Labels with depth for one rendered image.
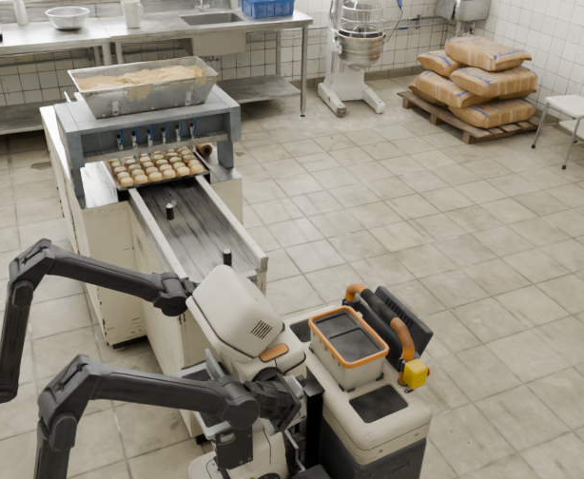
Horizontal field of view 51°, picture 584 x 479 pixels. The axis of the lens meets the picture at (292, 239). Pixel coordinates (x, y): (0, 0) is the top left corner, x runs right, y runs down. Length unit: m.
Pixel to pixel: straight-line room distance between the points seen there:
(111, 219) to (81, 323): 0.85
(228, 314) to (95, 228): 1.38
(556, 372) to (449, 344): 0.51
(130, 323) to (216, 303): 1.59
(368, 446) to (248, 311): 0.53
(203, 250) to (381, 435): 0.99
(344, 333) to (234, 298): 0.49
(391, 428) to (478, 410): 1.27
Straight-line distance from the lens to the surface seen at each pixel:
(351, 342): 1.81
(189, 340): 2.28
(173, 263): 2.14
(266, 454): 1.80
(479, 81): 5.45
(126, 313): 3.01
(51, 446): 1.22
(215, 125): 2.77
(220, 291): 1.49
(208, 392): 1.33
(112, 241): 2.78
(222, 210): 2.44
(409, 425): 1.77
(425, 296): 3.54
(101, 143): 2.66
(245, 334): 1.45
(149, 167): 2.77
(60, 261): 1.55
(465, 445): 2.82
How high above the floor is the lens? 2.11
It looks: 33 degrees down
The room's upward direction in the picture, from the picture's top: 1 degrees clockwise
